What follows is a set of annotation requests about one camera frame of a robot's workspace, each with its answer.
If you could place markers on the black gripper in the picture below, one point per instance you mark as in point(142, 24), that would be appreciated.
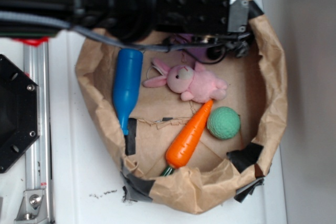
point(203, 17)

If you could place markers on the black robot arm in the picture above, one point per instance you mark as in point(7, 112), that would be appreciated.
point(127, 20)

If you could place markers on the pink plush bunny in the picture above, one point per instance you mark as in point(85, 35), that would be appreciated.
point(192, 84)

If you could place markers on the blue plastic bottle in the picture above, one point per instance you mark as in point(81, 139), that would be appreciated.
point(126, 85)

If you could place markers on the green foam ball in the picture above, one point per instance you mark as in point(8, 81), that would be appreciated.
point(223, 123)

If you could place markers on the brown paper bag bin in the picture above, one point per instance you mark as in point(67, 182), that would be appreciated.
point(257, 91)

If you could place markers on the orange plastic carrot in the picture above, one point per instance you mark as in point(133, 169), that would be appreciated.
point(182, 148)

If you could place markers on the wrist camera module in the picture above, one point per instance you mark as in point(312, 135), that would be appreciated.
point(237, 48)

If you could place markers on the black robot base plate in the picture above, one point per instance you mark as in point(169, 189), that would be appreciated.
point(19, 113)

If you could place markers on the metal corner bracket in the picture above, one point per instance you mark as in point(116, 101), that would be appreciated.
point(33, 208)

